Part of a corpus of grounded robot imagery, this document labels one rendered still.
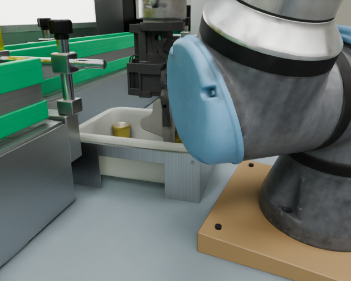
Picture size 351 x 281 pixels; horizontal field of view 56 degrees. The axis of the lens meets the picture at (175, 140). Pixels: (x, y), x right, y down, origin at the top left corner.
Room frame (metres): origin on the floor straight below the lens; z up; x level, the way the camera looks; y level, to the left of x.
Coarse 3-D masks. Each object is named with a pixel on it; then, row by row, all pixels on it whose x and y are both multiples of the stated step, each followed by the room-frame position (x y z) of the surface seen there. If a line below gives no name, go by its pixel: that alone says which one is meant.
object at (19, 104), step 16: (0, 64) 0.36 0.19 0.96; (16, 64) 0.38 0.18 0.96; (32, 64) 0.41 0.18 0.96; (0, 80) 0.36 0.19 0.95; (16, 80) 0.38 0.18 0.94; (32, 80) 0.40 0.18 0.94; (0, 96) 0.36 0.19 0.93; (16, 96) 0.38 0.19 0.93; (32, 96) 0.40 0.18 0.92; (0, 112) 0.35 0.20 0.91; (16, 112) 0.37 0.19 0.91; (32, 112) 0.40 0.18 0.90; (0, 128) 0.34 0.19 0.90; (16, 128) 0.37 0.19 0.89
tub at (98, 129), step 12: (120, 108) 0.64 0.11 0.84; (132, 108) 0.63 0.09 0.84; (96, 120) 0.56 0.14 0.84; (108, 120) 0.60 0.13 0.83; (120, 120) 0.63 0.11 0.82; (132, 120) 0.63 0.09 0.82; (84, 132) 0.52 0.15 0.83; (96, 132) 0.56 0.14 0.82; (108, 132) 0.60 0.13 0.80; (132, 132) 0.63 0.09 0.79; (144, 132) 0.62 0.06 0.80; (120, 144) 0.47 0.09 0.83; (132, 144) 0.46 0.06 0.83; (144, 144) 0.45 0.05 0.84; (156, 144) 0.44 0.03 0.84; (168, 144) 0.44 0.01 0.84; (180, 144) 0.44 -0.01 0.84
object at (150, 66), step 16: (144, 32) 0.54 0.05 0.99; (160, 32) 0.54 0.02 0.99; (144, 48) 0.55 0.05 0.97; (160, 48) 0.54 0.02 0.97; (128, 64) 0.54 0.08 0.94; (144, 64) 0.53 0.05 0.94; (160, 64) 0.52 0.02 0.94; (128, 80) 0.54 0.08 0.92; (144, 80) 0.53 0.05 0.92; (160, 80) 0.52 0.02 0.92; (144, 96) 0.53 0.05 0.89
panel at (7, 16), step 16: (0, 0) 0.72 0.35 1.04; (16, 0) 0.76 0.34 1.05; (32, 0) 0.81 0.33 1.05; (48, 0) 0.87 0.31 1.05; (64, 0) 0.93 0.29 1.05; (80, 0) 1.01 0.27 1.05; (0, 16) 0.71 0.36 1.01; (16, 16) 0.76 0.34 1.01; (32, 16) 0.81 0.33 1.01; (48, 16) 0.86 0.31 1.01; (64, 16) 0.93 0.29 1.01; (80, 16) 1.00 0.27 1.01
